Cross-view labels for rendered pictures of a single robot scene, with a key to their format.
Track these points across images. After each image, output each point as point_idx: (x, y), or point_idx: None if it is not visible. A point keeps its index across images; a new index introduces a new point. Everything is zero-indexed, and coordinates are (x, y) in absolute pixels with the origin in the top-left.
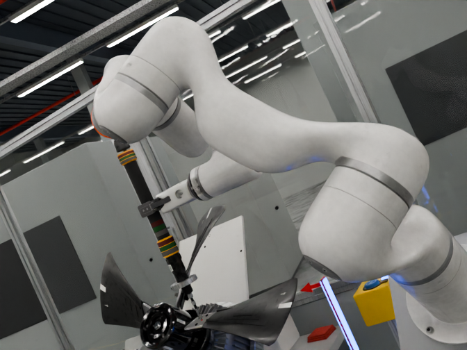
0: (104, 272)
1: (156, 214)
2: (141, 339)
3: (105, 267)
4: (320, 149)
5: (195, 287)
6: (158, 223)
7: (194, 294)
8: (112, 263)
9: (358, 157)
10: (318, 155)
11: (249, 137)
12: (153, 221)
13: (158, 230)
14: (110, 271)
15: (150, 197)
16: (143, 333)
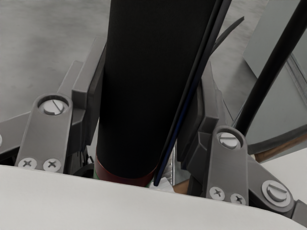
0: (221, 34)
1: (111, 154)
2: (72, 175)
3: (226, 29)
4: None
5: (302, 183)
6: (99, 175)
7: (288, 184)
8: (220, 39)
9: None
10: None
11: None
12: (97, 149)
13: (93, 177)
14: (215, 44)
15: (136, 74)
16: (79, 175)
